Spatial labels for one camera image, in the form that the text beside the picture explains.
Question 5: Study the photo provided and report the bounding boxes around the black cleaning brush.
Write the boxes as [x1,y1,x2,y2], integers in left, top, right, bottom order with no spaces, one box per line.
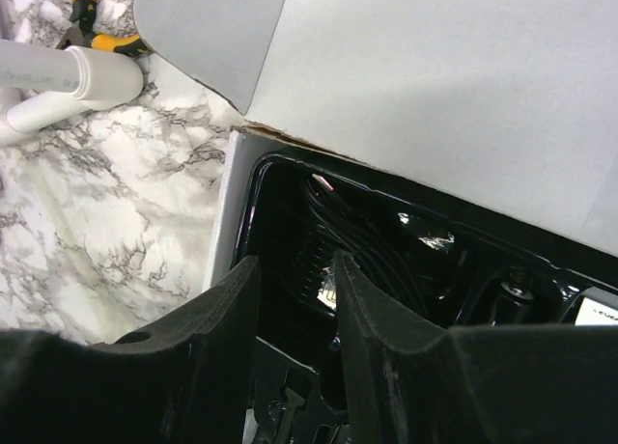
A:
[273,370,312,444]

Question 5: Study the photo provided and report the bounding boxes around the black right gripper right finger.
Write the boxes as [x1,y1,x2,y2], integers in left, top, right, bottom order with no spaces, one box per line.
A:
[334,254,617,443]

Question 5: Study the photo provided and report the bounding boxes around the yellow handled pliers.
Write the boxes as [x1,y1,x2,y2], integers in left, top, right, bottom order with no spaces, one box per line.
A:
[55,0,149,58]

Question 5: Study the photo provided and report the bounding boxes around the black power cord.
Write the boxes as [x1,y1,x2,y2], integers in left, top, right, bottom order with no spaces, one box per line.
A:
[303,173,435,315]

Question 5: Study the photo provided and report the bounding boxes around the black guard comb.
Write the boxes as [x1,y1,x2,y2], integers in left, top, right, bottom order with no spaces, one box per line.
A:
[281,222,339,318]

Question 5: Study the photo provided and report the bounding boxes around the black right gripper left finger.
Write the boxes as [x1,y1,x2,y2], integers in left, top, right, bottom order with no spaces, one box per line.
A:
[1,257,261,443]

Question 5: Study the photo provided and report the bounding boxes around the white PVC pipe frame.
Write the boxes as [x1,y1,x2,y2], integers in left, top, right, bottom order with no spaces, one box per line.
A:
[1,40,144,148]

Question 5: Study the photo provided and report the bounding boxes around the white hair clipper kit box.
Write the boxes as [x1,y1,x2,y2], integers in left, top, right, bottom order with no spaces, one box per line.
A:
[133,0,617,443]

